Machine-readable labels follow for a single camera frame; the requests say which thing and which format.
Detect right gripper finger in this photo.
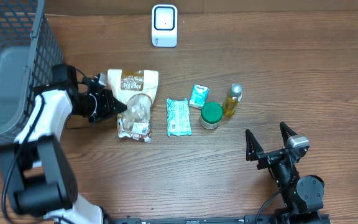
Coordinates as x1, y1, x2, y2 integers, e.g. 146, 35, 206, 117
246, 129, 264, 161
280, 121, 297, 146

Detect brown white snack wrapper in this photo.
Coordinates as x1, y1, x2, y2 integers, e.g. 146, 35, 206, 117
107, 69, 159, 142

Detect green lid jar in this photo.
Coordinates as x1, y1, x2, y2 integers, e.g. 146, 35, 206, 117
200, 102, 223, 129

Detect yellow dish soap bottle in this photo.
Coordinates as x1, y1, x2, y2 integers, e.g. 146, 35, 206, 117
222, 83, 243, 117

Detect teal snack packet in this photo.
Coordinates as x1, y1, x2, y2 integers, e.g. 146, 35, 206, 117
166, 98, 192, 136

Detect teal white tissue pack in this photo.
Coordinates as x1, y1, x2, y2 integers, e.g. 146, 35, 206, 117
189, 84, 209, 109

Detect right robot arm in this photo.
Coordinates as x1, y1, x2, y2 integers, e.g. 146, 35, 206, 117
245, 122, 330, 223

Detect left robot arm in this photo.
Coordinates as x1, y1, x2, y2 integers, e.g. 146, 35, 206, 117
0, 64, 127, 224

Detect white barcode scanner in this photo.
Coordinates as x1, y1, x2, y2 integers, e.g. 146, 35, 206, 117
151, 4, 178, 48

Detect grey plastic mesh basket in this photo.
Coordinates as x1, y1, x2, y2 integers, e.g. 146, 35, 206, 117
0, 0, 63, 144

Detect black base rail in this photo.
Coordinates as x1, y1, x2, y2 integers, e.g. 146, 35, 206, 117
54, 213, 331, 224

